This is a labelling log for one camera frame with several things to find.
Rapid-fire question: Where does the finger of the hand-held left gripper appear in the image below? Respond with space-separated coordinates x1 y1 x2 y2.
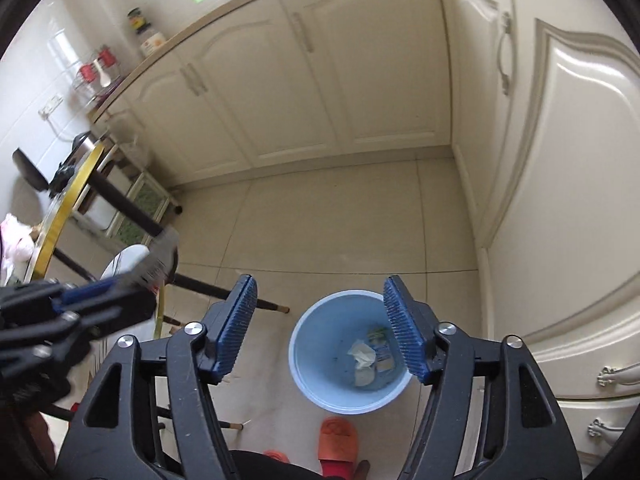
60 287 157 336
50 280 121 311

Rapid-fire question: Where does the printed snack wrapper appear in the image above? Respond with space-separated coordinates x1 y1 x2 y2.
367 326 398 373

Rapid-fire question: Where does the cream kitchen base cabinet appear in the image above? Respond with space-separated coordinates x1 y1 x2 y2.
92 0 453 188

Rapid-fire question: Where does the small jar yellow label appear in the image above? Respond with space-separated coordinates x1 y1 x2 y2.
127 7 153 36

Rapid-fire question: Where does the beige countertop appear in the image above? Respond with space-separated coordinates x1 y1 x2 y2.
89 0 436 123

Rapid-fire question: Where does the tall cream cabinet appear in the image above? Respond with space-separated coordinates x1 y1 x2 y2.
435 0 640 461

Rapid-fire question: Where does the white rounded plastic object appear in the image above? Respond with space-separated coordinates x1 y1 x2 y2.
100 244 151 282

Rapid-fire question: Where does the round white marble table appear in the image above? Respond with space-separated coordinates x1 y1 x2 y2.
27 141 291 433

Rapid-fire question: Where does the clear plastic bag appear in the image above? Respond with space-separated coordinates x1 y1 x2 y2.
105 110 143 156

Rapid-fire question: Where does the blue plastic waste bin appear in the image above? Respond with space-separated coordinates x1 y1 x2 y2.
288 289 417 415

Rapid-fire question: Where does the pink white soft object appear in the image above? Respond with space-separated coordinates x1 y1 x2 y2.
0 214 35 282

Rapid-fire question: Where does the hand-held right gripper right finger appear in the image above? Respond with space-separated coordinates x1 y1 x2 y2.
382 275 583 480

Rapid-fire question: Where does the wire spice rack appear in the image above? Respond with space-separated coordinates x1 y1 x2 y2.
75 45 123 106

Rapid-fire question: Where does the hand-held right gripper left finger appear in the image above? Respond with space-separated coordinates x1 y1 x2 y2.
55 274 258 480

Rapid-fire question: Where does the white crumpled paper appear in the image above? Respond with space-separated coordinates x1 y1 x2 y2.
348 340 377 368

